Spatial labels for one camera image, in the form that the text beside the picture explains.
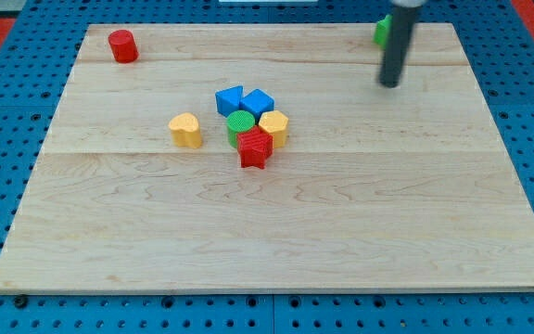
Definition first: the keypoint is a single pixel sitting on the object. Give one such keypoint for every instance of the green block at top right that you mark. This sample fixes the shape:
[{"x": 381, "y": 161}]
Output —
[{"x": 382, "y": 30}]

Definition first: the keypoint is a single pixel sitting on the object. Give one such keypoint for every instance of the green cylinder block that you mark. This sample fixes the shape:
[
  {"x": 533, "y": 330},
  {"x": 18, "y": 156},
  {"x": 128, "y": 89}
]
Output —
[{"x": 238, "y": 122}]

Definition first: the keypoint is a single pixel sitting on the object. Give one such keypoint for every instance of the yellow heart block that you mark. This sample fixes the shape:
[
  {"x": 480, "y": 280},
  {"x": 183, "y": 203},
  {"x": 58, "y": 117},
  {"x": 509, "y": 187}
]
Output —
[{"x": 185, "y": 131}]

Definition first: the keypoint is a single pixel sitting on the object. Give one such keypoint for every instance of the blue triangle block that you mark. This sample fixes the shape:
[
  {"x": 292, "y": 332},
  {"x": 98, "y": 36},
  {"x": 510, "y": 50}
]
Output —
[{"x": 228, "y": 100}]

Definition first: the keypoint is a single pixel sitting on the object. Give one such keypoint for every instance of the wooden board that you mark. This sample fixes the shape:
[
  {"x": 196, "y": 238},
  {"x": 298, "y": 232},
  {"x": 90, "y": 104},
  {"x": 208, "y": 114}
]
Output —
[{"x": 405, "y": 190}]

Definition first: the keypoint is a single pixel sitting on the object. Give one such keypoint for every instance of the blue cube block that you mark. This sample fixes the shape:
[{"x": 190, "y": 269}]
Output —
[{"x": 256, "y": 103}]

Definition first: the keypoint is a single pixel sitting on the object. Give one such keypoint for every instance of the red cylinder block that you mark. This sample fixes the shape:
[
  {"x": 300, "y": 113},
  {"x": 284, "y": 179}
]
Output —
[{"x": 123, "y": 46}]

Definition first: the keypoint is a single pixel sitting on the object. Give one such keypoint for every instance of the red star block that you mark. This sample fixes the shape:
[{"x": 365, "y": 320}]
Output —
[{"x": 254, "y": 147}]

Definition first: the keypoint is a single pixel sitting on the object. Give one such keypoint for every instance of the yellow hexagon block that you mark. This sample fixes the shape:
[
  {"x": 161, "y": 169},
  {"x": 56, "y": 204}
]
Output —
[{"x": 275, "y": 123}]

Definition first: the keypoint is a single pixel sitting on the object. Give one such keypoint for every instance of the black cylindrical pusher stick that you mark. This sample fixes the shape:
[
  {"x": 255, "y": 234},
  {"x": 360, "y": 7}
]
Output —
[{"x": 404, "y": 17}]

